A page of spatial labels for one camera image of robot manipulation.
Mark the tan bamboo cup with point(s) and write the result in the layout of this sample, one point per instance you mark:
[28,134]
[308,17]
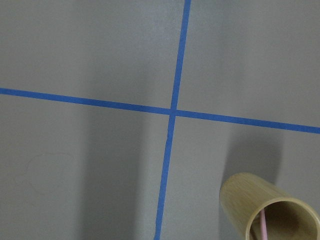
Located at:
[244,195]

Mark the pink chopstick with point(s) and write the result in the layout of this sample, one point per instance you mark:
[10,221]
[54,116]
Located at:
[263,225]

